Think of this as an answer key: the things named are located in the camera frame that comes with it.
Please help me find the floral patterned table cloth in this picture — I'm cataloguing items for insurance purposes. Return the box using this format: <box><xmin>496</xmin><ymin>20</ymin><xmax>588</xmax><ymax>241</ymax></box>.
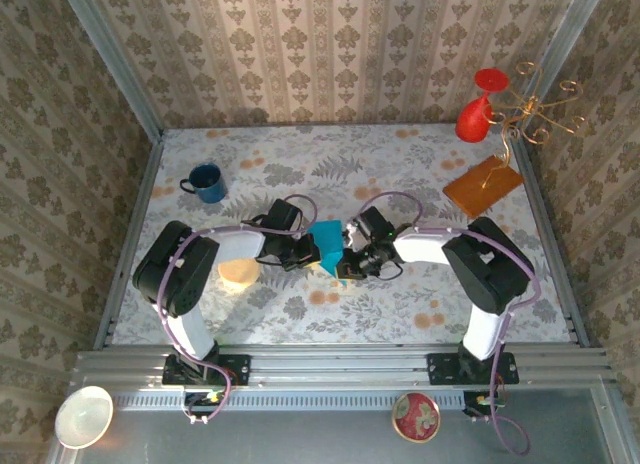
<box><xmin>112</xmin><ymin>125</ymin><xmax>574</xmax><ymax>345</ymax></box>

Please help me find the pale orange round disc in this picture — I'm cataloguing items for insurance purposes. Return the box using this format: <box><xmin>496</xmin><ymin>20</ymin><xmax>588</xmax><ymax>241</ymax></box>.
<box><xmin>217</xmin><ymin>257</ymin><xmax>261</xmax><ymax>291</ymax></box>

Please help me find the dark blue enamel mug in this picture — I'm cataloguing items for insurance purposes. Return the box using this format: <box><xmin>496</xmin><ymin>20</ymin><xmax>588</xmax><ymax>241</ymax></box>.
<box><xmin>179</xmin><ymin>163</ymin><xmax>230</xmax><ymax>204</ymax></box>

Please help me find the red floral small plate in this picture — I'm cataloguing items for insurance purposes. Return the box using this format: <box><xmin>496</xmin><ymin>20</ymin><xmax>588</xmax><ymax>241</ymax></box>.
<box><xmin>391</xmin><ymin>392</ymin><xmax>442</xmax><ymax>444</ymax></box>

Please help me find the red plastic wine glass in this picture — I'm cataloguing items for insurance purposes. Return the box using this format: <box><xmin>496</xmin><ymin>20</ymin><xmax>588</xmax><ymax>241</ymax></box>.
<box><xmin>454</xmin><ymin>68</ymin><xmax>510</xmax><ymax>144</ymax></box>

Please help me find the white round bowl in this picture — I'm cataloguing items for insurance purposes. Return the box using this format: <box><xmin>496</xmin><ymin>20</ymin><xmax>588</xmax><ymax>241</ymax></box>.
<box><xmin>54</xmin><ymin>385</ymin><xmax>115</xmax><ymax>450</ymax></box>

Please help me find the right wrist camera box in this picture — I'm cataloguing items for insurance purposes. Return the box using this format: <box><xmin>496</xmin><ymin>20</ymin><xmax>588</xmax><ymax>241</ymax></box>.
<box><xmin>343</xmin><ymin>219</ymin><xmax>363</xmax><ymax>249</ymax></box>

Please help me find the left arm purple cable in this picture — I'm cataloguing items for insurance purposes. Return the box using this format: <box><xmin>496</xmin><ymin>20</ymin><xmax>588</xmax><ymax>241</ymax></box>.
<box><xmin>157</xmin><ymin>193</ymin><xmax>319</xmax><ymax>426</ymax></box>

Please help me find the aluminium front frame beam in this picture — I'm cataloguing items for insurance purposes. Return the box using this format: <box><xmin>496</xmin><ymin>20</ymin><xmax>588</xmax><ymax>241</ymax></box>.
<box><xmin>74</xmin><ymin>342</ymin><xmax>614</xmax><ymax>391</ymax></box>

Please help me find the grey slotted cable duct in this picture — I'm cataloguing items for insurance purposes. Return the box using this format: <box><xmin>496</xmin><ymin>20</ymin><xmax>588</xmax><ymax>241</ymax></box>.
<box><xmin>110</xmin><ymin>388</ymin><xmax>467</xmax><ymax>412</ymax></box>

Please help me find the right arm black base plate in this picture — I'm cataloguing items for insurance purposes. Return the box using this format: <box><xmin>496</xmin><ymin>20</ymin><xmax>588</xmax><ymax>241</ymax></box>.
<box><xmin>426</xmin><ymin>351</ymin><xmax>520</xmax><ymax>387</ymax></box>

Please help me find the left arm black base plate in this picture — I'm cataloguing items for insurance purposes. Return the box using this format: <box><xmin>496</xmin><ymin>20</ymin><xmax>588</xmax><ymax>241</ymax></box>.
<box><xmin>162</xmin><ymin>352</ymin><xmax>251</xmax><ymax>387</ymax></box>

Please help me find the gold wire stand wooden base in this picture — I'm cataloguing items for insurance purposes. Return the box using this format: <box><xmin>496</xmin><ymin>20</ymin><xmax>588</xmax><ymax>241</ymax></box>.
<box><xmin>443</xmin><ymin>61</ymin><xmax>591</xmax><ymax>219</ymax></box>

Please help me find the aluminium side rail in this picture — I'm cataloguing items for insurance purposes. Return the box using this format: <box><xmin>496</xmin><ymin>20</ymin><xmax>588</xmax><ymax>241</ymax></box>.
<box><xmin>93</xmin><ymin>131</ymin><xmax>166</xmax><ymax>350</ymax></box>
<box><xmin>512</xmin><ymin>131</ymin><xmax>591</xmax><ymax>348</ymax></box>

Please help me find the aluminium corner post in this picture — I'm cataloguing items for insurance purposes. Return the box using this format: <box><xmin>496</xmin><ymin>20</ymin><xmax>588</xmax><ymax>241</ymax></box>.
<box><xmin>519</xmin><ymin>0</ymin><xmax>609</xmax><ymax>133</ymax></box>
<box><xmin>55</xmin><ymin>0</ymin><xmax>165</xmax><ymax>138</ymax></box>

